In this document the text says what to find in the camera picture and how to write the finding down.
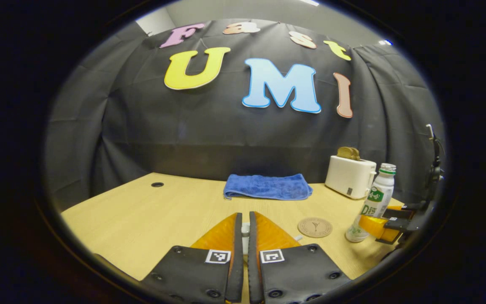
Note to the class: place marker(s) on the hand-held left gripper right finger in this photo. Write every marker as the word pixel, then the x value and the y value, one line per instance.
pixel 253 261

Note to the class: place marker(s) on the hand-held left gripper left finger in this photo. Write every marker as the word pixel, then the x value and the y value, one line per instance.
pixel 238 261

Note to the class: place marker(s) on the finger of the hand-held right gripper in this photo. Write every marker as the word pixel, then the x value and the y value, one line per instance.
pixel 403 212
pixel 378 228

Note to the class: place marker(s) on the white teacup lid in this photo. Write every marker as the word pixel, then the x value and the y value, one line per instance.
pixel 246 231

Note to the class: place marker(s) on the white water bottle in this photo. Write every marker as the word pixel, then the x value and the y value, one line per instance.
pixel 378 190

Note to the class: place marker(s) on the round wooden coaster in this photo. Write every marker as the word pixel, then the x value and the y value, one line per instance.
pixel 314 227

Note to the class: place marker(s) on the white toaster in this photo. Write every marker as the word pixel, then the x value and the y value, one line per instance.
pixel 348 175

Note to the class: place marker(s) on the blue folded towel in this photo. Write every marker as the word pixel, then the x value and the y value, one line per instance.
pixel 268 186

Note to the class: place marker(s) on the brown bread slice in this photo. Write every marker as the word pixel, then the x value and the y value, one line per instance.
pixel 348 153

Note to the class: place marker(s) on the black backdrop cloth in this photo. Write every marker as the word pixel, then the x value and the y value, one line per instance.
pixel 226 135

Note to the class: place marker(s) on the ceiling light panel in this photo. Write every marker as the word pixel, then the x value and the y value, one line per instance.
pixel 309 2

